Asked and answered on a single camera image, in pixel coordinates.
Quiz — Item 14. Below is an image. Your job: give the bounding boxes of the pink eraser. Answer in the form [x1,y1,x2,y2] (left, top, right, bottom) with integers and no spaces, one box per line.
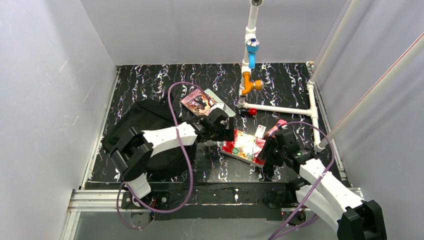
[264,119,287,138]

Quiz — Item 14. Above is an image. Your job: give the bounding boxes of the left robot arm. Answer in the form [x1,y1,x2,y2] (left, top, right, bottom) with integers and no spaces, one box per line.
[109,108,235,199]

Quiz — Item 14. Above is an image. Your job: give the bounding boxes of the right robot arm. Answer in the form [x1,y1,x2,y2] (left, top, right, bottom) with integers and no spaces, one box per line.
[259,129,388,240]

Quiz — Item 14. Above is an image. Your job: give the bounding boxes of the blue flashlight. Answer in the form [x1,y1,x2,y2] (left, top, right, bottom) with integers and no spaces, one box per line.
[246,38,260,70]

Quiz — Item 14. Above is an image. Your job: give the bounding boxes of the purple cable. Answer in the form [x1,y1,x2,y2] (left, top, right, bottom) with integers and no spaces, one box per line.
[268,121,335,240]
[115,81,208,231]

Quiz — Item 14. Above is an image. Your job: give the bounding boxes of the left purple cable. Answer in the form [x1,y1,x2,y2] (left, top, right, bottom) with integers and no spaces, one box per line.
[115,81,208,231]

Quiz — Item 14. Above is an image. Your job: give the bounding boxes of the orange flashlight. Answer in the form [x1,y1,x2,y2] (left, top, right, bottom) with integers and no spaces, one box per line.
[240,71,264,96]

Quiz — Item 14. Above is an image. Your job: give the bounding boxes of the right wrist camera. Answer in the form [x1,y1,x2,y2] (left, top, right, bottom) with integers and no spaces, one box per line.
[254,124,266,139]

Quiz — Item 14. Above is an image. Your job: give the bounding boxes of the pink illustrated book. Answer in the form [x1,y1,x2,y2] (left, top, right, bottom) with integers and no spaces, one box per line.
[180,89,218,116]

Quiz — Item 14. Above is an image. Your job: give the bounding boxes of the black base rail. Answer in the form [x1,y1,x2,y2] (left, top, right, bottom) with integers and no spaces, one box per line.
[120,182,298,221]

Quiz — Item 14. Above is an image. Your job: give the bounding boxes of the black student backpack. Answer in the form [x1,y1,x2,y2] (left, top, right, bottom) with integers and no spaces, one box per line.
[102,99,199,183]

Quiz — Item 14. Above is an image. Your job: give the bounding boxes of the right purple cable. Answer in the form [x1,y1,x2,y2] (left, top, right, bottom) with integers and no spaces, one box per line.
[268,121,335,240]

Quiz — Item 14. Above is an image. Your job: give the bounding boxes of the white pvc pipe frame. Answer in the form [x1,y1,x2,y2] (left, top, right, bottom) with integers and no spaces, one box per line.
[236,0,424,153]

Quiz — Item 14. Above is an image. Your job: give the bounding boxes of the red patterned book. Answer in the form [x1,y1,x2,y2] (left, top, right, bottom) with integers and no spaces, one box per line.
[221,130,266,168]

